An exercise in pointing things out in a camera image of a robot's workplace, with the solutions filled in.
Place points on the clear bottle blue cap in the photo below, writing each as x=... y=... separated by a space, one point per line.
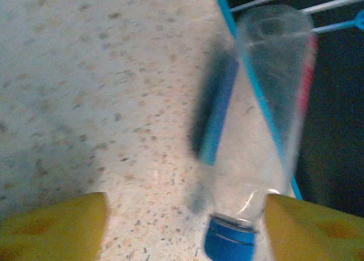
x=256 y=147

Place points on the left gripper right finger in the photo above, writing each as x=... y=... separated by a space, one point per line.
x=312 y=235

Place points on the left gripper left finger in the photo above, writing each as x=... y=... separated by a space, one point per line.
x=51 y=232

